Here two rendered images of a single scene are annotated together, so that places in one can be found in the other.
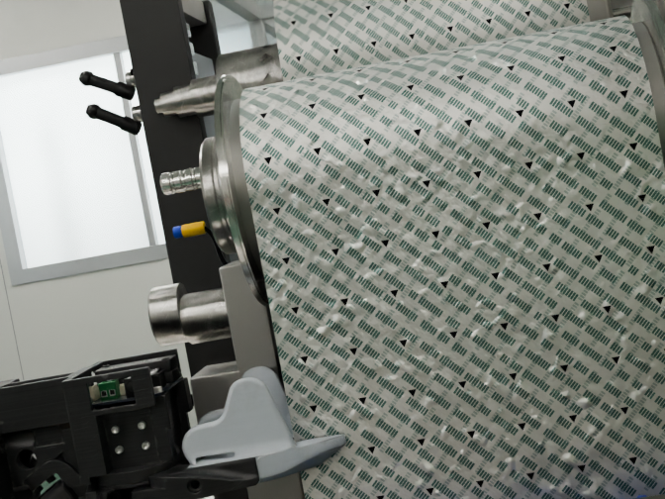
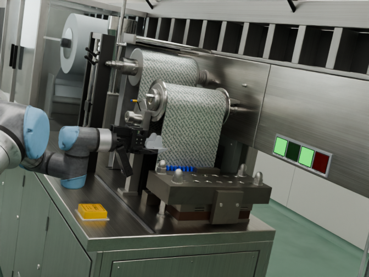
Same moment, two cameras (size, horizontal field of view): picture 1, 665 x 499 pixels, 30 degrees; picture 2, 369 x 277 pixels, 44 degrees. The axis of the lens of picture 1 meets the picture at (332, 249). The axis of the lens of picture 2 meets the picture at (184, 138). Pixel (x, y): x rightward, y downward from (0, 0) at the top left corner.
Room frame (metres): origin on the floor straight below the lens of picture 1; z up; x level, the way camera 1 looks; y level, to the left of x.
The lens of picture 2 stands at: (-0.54, 0.91, 1.43)
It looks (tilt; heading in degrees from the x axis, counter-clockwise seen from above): 10 degrees down; 322
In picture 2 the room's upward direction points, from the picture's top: 10 degrees clockwise
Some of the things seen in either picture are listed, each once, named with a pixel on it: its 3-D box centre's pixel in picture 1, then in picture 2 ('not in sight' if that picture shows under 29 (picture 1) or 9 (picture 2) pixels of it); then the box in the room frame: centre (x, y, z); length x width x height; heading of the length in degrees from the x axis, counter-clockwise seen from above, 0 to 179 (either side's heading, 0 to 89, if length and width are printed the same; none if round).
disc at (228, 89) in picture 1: (249, 190); (156, 100); (0.79, 0.04, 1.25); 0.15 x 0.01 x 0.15; 173
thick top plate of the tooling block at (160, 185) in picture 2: not in sight; (210, 187); (0.59, -0.10, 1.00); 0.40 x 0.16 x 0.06; 83
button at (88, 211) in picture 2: not in sight; (92, 211); (0.65, 0.29, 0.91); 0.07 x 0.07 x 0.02; 83
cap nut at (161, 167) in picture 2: not in sight; (161, 166); (0.66, 0.06, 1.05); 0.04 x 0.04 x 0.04
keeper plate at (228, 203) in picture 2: not in sight; (227, 207); (0.49, -0.10, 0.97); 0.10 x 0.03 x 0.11; 83
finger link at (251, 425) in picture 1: (258, 427); (157, 144); (0.71, 0.06, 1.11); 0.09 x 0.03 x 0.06; 82
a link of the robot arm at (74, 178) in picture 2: not in sight; (70, 169); (0.77, 0.33, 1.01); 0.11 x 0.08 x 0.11; 41
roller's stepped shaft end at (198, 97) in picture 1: (191, 99); (113, 64); (1.04, 0.09, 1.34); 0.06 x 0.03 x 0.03; 83
